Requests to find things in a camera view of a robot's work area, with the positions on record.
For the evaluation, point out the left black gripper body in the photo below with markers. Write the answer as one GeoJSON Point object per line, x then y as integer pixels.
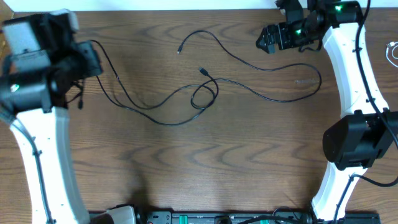
{"type": "Point", "coordinates": [90, 58]}

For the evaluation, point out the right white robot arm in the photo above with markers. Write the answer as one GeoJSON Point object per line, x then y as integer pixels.
{"type": "Point", "coordinates": [367, 127]}

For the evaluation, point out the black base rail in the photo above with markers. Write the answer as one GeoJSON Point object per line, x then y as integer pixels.
{"type": "Point", "coordinates": [282, 215]}

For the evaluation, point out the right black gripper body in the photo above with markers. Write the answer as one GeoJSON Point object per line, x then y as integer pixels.
{"type": "Point", "coordinates": [288, 36]}

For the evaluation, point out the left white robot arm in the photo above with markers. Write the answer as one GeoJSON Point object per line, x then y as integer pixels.
{"type": "Point", "coordinates": [44, 63]}

